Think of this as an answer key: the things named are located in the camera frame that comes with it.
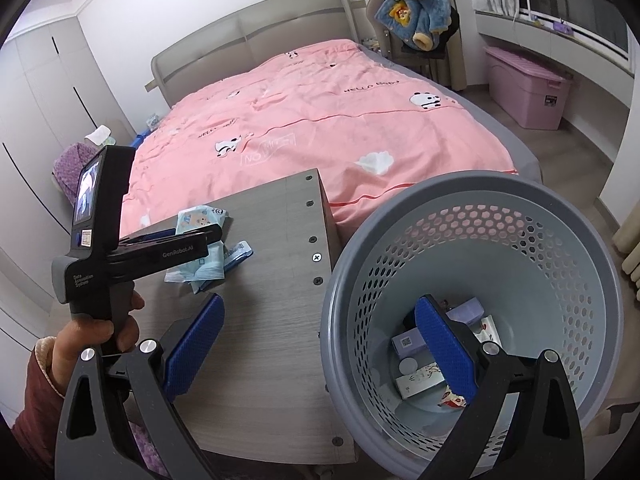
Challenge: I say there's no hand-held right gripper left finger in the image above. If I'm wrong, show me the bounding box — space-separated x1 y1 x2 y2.
54 292 226 480

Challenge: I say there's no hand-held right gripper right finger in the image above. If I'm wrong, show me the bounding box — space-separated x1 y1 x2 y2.
414 295 585 480

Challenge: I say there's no light blue plastic packet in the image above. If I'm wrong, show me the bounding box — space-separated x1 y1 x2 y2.
164 203 231 293

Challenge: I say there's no purple cartoon carton box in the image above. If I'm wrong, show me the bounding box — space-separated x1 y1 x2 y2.
391 297 485 357

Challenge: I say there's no red candy wrapper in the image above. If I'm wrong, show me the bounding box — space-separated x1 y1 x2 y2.
437 387 469 411

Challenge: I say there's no grey perforated plastic basket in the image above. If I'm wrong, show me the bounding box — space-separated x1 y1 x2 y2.
320 170 626 480

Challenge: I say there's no person's left forearm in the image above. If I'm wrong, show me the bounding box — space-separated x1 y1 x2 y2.
10 337 68 480

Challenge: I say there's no person's left hand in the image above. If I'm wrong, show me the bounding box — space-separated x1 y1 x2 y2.
47 291 146 397

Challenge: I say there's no small blue-edged wrapper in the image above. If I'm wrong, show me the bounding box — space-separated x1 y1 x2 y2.
222 240 253 273

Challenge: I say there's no purple fleece garment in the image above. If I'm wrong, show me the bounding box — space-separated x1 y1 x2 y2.
53 142 101 201

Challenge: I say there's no purple fluffy rug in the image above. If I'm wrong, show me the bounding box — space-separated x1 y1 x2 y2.
127 420 169 480

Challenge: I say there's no white wardrobe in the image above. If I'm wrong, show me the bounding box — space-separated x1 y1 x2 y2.
0 25 136 341

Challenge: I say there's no pink printed duvet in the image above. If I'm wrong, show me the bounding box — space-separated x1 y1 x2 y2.
120 39 518 241

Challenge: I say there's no beige curtain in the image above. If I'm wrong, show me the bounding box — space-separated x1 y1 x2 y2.
387 0 518 92
612 220 640 303

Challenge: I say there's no grey upholstered bed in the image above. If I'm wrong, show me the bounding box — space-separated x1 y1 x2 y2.
145 0 543 183

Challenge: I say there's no pink plastic storage box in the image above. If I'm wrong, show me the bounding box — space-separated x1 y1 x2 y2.
484 46 572 130

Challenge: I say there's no grey chair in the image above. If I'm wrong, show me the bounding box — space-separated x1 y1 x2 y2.
366 0 461 88

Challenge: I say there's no blue plush jacket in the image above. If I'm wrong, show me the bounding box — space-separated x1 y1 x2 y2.
376 0 453 52

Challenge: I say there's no grey bay window ledge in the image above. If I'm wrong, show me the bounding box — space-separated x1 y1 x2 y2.
474 10 640 111

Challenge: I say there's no white window railing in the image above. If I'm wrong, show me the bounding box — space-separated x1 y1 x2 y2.
517 0 631 61

